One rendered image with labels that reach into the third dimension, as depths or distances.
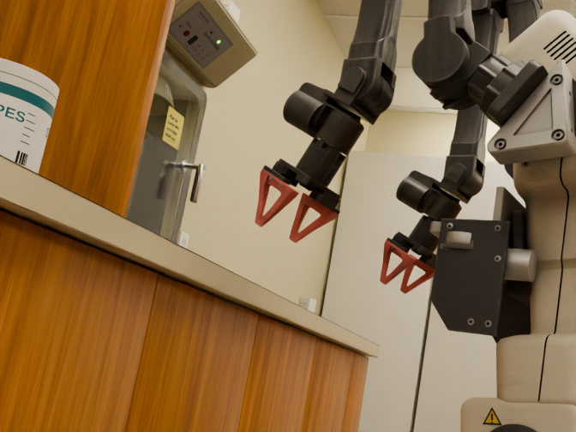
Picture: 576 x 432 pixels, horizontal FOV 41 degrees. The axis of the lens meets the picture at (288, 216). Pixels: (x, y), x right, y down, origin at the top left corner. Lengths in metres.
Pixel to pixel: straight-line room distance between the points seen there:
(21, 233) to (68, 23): 0.77
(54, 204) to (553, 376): 0.66
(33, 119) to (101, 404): 0.38
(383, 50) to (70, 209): 0.52
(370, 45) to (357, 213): 3.47
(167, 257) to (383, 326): 3.40
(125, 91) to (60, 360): 0.63
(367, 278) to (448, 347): 0.61
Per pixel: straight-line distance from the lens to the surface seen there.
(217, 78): 1.81
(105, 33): 1.52
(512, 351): 1.08
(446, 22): 1.09
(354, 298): 4.48
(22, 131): 0.98
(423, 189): 1.52
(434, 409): 4.36
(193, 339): 1.28
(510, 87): 1.00
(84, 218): 0.91
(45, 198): 0.84
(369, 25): 1.18
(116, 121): 1.43
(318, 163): 1.12
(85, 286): 0.98
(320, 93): 1.17
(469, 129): 1.53
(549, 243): 1.13
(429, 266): 1.52
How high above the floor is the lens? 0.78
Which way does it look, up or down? 12 degrees up
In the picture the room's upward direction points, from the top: 10 degrees clockwise
